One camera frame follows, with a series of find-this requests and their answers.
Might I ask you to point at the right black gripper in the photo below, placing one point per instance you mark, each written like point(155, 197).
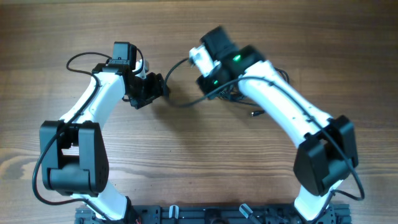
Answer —
point(206, 82)

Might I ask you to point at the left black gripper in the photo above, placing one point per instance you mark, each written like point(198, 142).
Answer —
point(149, 90)

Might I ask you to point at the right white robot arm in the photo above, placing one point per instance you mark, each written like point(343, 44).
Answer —
point(326, 146)

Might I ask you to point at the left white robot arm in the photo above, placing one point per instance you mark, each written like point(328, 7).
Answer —
point(73, 164)

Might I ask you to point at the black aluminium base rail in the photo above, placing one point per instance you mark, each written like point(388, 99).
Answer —
point(270, 213)

